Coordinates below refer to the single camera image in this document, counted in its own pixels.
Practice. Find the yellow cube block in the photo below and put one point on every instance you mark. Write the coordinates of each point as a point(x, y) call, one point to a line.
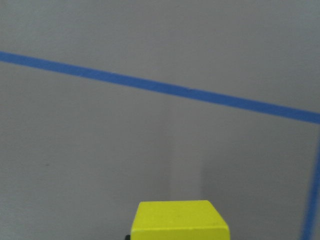
point(178, 220)

